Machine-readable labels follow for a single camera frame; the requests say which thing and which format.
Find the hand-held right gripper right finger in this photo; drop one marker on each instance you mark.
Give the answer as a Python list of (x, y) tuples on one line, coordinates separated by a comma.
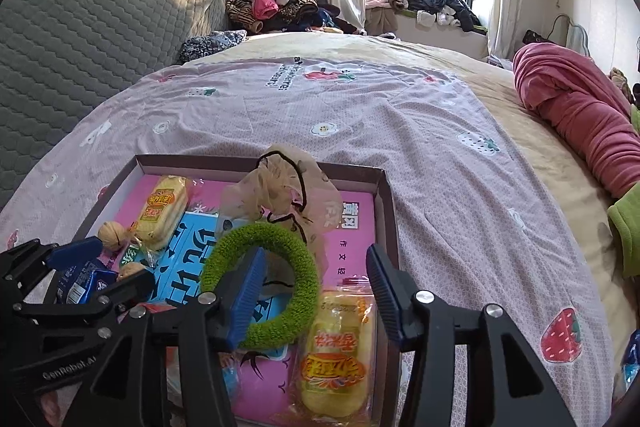
[(385, 292)]

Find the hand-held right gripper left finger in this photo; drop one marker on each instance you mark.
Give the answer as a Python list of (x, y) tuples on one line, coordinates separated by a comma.
[(247, 292)]

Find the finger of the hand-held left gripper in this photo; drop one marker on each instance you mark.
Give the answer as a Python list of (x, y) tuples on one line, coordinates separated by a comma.
[(75, 252), (125, 284)]

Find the brown walnut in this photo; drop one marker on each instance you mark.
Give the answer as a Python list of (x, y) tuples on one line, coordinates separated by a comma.
[(131, 269), (111, 234)]

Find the blue snack packet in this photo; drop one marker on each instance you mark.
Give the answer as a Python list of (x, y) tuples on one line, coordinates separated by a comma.
[(82, 284)]

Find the dark shallow cardboard box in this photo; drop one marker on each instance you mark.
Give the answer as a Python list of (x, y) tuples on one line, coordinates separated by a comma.
[(390, 217)]

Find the yellow cake packet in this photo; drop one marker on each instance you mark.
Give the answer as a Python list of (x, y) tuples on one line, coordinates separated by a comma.
[(160, 212), (332, 357)]

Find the grey quilted headboard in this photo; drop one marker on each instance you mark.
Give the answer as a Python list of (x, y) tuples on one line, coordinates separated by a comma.
[(75, 47)]

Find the cream bed cover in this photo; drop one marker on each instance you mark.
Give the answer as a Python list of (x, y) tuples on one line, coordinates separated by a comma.
[(525, 132)]

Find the dark blue patterned cloth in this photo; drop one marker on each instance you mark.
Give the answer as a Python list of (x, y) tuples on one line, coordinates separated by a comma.
[(210, 44)]

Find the beige window bench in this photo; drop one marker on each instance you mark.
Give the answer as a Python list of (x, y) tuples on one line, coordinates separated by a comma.
[(440, 39)]

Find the pink quilt with green lining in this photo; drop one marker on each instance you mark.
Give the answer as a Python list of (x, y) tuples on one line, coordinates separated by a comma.
[(575, 107)]

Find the black bag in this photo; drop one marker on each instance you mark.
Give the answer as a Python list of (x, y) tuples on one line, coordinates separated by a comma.
[(535, 38)]

